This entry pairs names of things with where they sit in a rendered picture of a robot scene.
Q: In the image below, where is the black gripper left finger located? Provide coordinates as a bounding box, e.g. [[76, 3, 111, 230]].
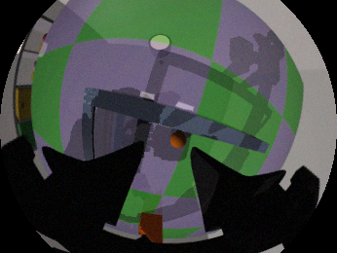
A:
[[42, 141, 144, 226]]

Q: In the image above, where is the dark brown ball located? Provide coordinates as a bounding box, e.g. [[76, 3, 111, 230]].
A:
[[169, 131, 187, 149]]

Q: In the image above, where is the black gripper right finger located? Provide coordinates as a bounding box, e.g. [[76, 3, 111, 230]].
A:
[[191, 147, 286, 233]]

